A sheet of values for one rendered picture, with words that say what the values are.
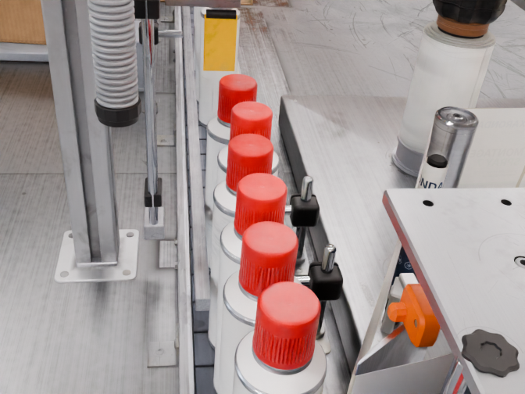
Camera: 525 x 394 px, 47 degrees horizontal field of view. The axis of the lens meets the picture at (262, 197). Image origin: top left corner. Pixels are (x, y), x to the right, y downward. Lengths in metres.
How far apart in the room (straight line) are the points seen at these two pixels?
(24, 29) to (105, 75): 0.77
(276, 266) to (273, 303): 0.04
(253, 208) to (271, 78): 0.78
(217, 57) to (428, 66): 0.28
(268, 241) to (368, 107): 0.65
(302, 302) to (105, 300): 0.39
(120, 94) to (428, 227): 0.26
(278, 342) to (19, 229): 0.52
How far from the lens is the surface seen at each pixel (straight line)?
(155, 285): 0.69
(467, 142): 0.57
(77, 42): 0.58
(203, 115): 0.86
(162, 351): 0.62
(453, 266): 0.27
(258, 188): 0.39
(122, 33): 0.45
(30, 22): 1.22
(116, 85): 0.46
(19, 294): 0.70
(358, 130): 0.91
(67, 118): 0.61
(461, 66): 0.76
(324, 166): 0.81
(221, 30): 0.58
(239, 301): 0.37
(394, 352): 0.35
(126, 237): 0.75
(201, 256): 0.52
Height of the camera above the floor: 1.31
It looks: 36 degrees down
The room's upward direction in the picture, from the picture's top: 5 degrees clockwise
